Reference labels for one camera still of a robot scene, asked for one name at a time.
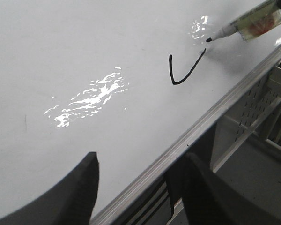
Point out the white whiteboard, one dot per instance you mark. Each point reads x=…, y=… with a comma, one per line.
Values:
x=122, y=78

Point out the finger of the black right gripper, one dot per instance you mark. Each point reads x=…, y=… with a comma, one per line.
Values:
x=208, y=200

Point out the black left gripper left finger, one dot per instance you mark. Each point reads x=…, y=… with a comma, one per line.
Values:
x=69, y=202

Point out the black whiteboard marker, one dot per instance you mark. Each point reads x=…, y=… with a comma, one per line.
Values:
x=226, y=30

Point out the grey perforated metal desk frame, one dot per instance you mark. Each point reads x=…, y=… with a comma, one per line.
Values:
x=256, y=116

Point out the left gripper taped right finger holding marker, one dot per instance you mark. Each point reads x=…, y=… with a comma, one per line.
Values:
x=260, y=19

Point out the dark cabinet box under desk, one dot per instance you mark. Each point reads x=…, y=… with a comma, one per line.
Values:
x=155, y=206

